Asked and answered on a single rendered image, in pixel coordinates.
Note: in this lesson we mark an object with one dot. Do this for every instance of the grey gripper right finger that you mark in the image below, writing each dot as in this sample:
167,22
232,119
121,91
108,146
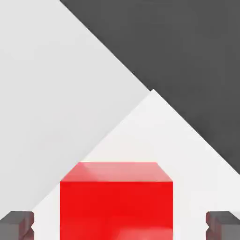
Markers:
224,227

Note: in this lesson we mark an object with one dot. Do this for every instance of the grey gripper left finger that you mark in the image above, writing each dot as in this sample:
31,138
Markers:
15,226

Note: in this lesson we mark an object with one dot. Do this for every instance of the small red cube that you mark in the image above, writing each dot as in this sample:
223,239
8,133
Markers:
116,206

